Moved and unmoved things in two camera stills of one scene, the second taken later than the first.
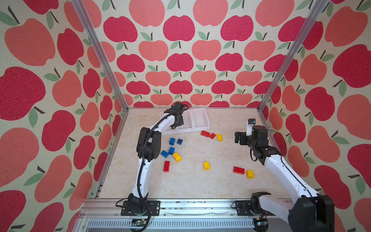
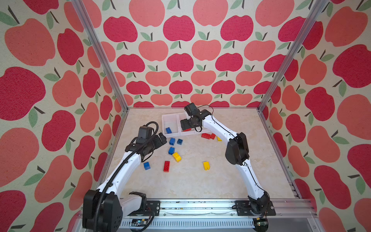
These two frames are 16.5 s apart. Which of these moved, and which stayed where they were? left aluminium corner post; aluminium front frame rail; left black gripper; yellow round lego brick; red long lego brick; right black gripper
Moved: right black gripper; left black gripper
Stayed: left aluminium corner post; red long lego brick; yellow round lego brick; aluminium front frame rail
